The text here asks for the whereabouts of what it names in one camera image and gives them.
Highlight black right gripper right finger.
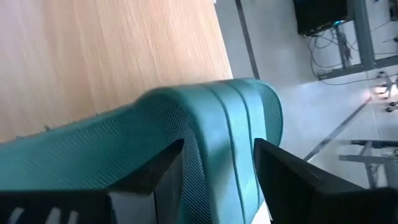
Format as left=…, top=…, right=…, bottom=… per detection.
left=252, top=138, right=398, bottom=224

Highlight teal rubber slide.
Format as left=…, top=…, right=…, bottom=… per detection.
left=0, top=77, right=284, bottom=224

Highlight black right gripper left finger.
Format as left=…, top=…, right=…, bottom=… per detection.
left=108, top=139, right=187, bottom=224

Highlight grey metal desk leg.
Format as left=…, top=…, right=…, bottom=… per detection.
left=338, top=139, right=398, bottom=189

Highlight grey desk frame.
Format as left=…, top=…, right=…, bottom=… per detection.
left=318, top=0, right=398, bottom=80

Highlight black monitor on stand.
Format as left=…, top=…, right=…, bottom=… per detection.
left=293, top=0, right=348, bottom=36

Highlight tangled black floor cables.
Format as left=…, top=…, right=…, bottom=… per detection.
left=307, top=27, right=354, bottom=80

